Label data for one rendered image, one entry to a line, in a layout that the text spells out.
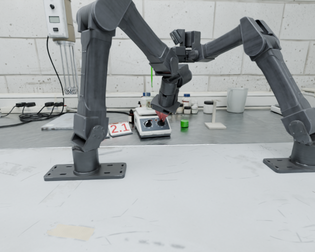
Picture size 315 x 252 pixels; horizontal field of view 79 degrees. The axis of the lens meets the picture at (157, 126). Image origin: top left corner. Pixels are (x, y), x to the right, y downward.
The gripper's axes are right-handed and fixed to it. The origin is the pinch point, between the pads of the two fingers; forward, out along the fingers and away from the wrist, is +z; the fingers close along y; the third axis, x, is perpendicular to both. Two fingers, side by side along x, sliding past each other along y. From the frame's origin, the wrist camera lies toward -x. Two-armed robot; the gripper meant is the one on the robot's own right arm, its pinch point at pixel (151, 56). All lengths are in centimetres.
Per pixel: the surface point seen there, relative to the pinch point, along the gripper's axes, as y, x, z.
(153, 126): 11.3, 28.1, 2.0
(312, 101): -9, 25, -105
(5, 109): -51, 28, 83
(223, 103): -32, 28, -57
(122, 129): 4.7, 30.3, 14.4
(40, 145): 12, 32, 44
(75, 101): -50, 24, 41
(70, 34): -19.1, -10.6, 34.3
